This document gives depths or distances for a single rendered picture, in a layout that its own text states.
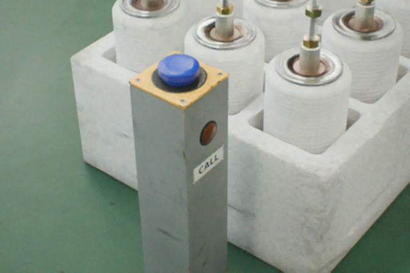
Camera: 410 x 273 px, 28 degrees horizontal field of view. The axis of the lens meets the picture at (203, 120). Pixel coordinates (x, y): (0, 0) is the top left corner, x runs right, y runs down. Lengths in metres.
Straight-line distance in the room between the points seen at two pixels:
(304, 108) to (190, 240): 0.19
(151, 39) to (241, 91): 0.13
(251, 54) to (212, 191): 0.18
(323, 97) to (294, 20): 0.17
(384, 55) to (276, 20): 0.14
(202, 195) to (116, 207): 0.28
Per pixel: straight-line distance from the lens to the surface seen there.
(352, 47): 0.98
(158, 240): 0.91
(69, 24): 1.51
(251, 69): 0.97
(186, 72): 0.77
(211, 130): 0.80
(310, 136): 0.92
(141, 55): 1.03
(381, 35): 0.99
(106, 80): 1.05
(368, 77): 1.00
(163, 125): 0.79
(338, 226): 0.98
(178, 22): 1.02
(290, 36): 1.04
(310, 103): 0.90
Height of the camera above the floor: 0.77
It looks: 38 degrees down
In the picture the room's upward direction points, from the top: 1 degrees counter-clockwise
